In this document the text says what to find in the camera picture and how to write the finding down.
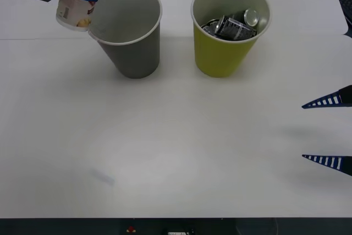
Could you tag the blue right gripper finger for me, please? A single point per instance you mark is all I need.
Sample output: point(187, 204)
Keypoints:
point(334, 100)
point(332, 162)

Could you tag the clear bottle with red cap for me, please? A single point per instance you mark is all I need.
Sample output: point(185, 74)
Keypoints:
point(78, 12)

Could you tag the dark robot base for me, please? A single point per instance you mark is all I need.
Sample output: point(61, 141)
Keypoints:
point(82, 226)

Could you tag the grey plastic bin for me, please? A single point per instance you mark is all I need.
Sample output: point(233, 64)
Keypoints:
point(132, 53)

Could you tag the black can with silver top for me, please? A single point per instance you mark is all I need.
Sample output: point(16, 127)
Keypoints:
point(248, 17)

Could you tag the yellow-green plastic bin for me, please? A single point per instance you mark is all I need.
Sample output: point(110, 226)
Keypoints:
point(220, 56)

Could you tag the black can with white print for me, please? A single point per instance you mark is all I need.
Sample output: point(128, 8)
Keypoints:
point(233, 29)

